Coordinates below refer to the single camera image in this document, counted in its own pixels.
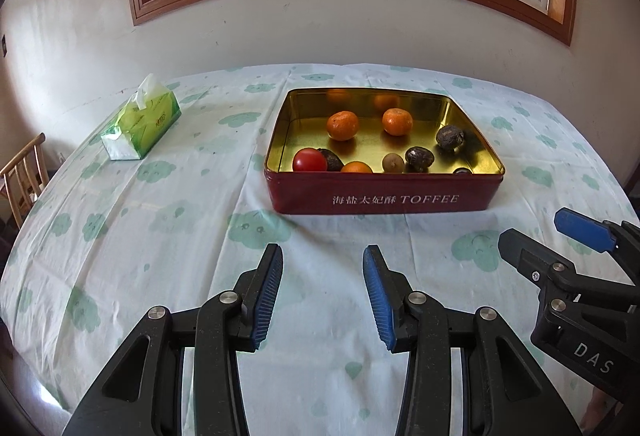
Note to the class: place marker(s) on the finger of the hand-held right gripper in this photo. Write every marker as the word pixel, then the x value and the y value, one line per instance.
pixel 582 228
pixel 520 251

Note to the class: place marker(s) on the person's right forearm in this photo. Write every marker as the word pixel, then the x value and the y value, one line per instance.
pixel 597 408

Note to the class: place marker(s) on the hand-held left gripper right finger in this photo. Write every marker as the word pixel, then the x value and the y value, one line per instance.
pixel 380 306

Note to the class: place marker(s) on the white cloud print tablecloth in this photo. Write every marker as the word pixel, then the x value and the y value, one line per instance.
pixel 150 241

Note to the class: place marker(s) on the red and gold tin box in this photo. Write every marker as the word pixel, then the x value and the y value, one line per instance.
pixel 380 201

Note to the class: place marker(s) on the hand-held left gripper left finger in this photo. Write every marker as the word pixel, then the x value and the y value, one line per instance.
pixel 262 306

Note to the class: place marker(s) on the large dark water chestnut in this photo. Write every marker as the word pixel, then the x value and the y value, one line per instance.
pixel 419 158

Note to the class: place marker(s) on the orange mandarin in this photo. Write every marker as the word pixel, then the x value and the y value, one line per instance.
pixel 356 167
pixel 397 121
pixel 343 125

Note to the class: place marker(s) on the green tissue pack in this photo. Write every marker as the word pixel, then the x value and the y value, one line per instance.
pixel 145 125

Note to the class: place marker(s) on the brown longan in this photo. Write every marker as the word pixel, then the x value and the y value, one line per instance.
pixel 393 162

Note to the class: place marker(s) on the wooden chair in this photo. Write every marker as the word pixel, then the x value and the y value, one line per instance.
pixel 25 165

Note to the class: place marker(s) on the red cherry tomato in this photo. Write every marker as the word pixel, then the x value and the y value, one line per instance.
pixel 310 160

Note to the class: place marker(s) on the dark passion fruit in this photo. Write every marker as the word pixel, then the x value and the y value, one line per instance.
pixel 450 137

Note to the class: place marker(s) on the dark cherry with stem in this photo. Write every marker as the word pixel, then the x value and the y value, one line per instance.
pixel 462 171

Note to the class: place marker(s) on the dark wall socket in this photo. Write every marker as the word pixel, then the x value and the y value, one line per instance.
pixel 4 45

